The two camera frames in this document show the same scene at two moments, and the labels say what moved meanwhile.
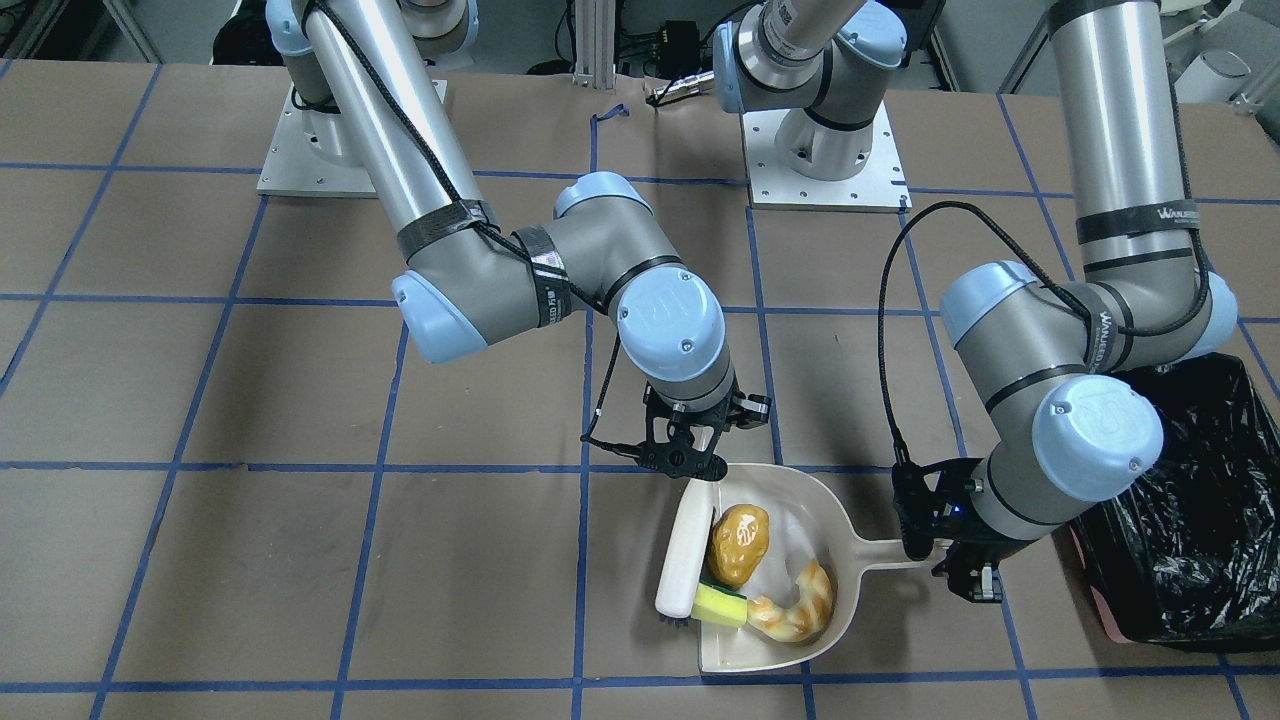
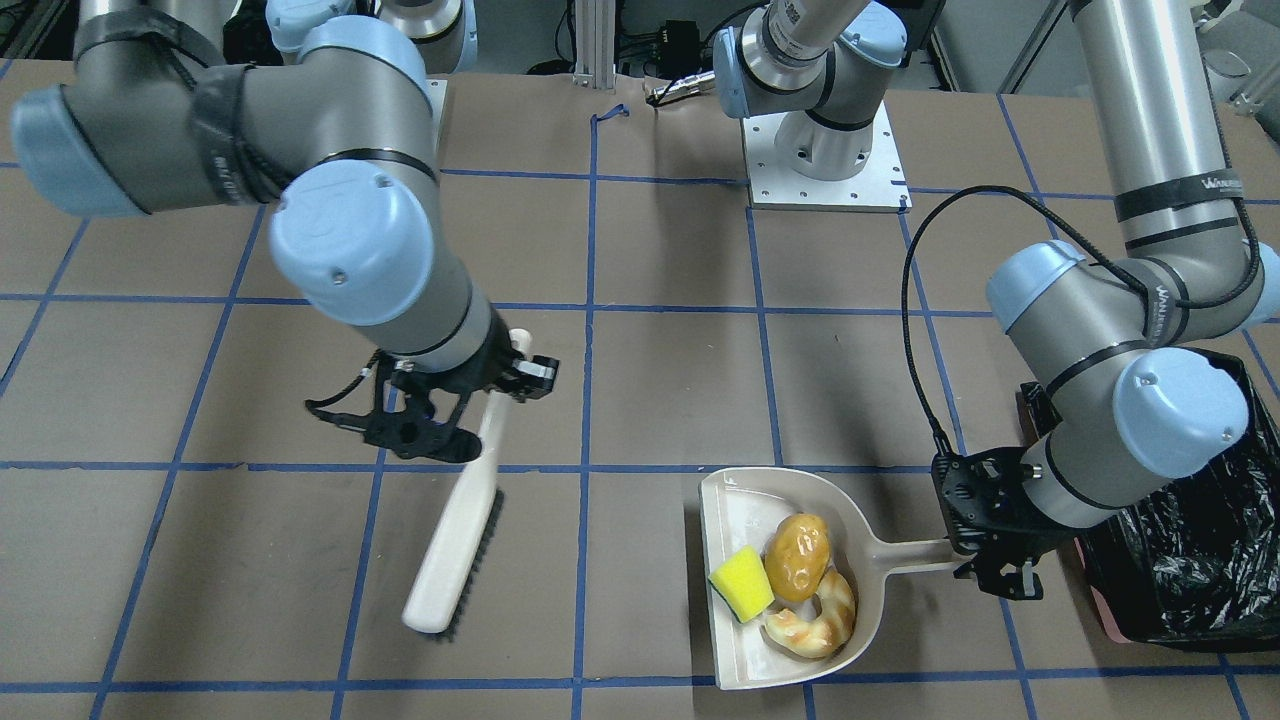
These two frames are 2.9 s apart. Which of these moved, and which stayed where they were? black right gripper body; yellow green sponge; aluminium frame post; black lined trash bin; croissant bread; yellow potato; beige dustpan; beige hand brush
Moved: beige dustpan; yellow potato; black right gripper body; yellow green sponge; croissant bread; beige hand brush
Stayed: aluminium frame post; black lined trash bin
